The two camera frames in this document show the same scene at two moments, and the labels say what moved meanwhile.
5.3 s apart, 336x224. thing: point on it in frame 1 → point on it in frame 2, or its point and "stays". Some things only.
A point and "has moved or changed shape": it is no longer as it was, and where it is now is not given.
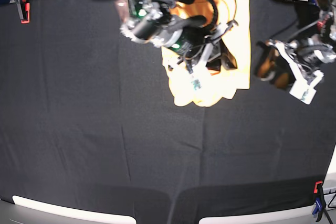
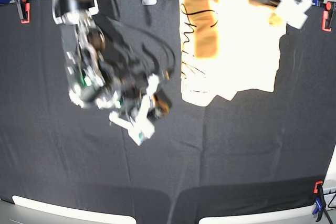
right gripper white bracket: x=303 y=86 → x=291 y=9
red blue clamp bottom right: x=319 y=196 stays
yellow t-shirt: x=213 y=61 has moved or changed shape
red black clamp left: x=23 y=3 stays
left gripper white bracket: x=196 y=69 → x=142 y=128
